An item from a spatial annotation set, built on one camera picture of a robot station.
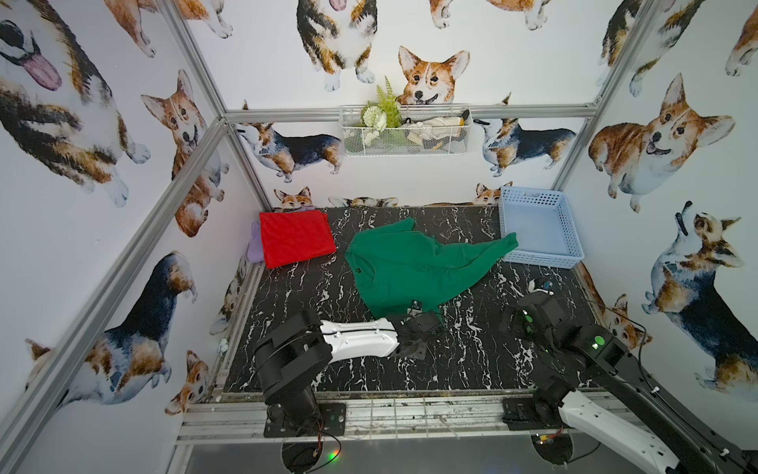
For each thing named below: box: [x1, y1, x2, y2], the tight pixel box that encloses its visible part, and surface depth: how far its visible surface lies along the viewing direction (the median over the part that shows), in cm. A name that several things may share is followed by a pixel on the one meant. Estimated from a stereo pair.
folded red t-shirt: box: [259, 209, 337, 270], surface depth 107 cm
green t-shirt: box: [345, 218, 520, 317], surface depth 105 cm
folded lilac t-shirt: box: [246, 221, 264, 263], surface depth 108 cm
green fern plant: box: [361, 75, 403, 133], surface depth 83 cm
